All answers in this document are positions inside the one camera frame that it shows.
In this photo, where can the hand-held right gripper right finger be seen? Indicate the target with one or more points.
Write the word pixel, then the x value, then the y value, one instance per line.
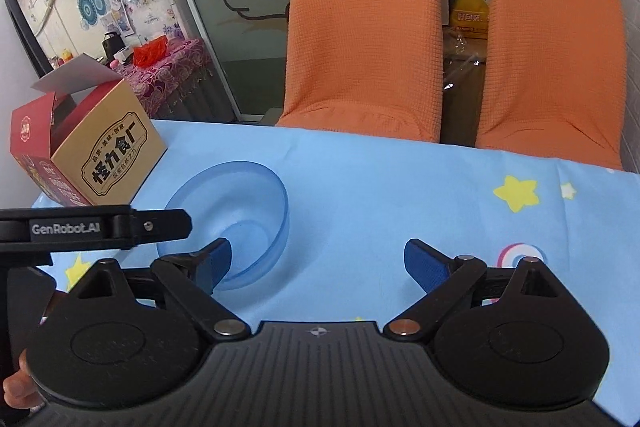
pixel 425 264

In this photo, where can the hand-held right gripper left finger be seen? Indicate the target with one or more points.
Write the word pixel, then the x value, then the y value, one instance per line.
pixel 215 263

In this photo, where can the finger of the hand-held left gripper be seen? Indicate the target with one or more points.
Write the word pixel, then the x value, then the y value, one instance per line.
pixel 160 227

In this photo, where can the blue translucent bowl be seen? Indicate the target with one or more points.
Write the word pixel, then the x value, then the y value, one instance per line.
pixel 240 202

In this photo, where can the person's left hand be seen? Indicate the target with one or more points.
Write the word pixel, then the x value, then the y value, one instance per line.
pixel 20 384

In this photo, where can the blue cartoon tablecloth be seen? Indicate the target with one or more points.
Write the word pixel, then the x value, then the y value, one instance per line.
pixel 400 207

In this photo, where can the red and tan snack box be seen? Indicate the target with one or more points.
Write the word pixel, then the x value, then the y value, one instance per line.
pixel 110 152

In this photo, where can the purple floral covered table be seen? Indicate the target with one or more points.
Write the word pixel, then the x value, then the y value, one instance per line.
pixel 175 77

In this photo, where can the red bag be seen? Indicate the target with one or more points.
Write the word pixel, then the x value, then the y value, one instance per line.
pixel 150 52

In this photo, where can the black kettle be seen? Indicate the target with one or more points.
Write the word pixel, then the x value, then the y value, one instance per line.
pixel 111 47

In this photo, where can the frosted glass cartoon partition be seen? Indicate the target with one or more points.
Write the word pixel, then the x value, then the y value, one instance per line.
pixel 225 32

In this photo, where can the clear plastic bag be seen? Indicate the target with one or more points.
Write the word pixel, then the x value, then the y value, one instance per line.
pixel 462 62

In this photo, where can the orange covered chair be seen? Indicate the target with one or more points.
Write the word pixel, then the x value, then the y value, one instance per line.
pixel 555 57
pixel 365 37

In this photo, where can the blue round wall decoration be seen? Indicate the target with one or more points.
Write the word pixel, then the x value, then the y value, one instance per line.
pixel 90 7

